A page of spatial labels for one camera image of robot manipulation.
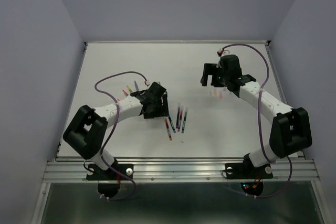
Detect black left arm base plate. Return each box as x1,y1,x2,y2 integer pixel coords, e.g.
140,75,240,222
83,162,137,201

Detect dark red marker pen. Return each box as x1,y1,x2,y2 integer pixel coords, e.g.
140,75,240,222
176,104,181,131

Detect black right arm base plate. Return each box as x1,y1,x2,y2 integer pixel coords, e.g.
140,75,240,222
221,162,274,197

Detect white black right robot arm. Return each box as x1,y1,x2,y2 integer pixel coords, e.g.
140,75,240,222
200,55,312,177

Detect red orange marker pen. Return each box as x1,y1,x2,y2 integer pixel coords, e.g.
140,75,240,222
165,118,172,141

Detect blue marker pen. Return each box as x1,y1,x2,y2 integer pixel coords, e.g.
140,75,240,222
168,115,176,133

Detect aluminium table edge rail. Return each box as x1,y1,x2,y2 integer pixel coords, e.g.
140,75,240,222
265,40,280,85

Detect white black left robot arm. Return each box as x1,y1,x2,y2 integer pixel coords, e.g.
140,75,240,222
62,71,169,179

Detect aluminium front frame rails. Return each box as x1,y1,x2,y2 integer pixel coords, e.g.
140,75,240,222
42,157,320,184

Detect grey purple marker pen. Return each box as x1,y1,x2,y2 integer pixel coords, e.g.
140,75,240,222
134,81,139,91

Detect green marker pen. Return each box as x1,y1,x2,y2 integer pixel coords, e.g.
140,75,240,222
182,107,188,133

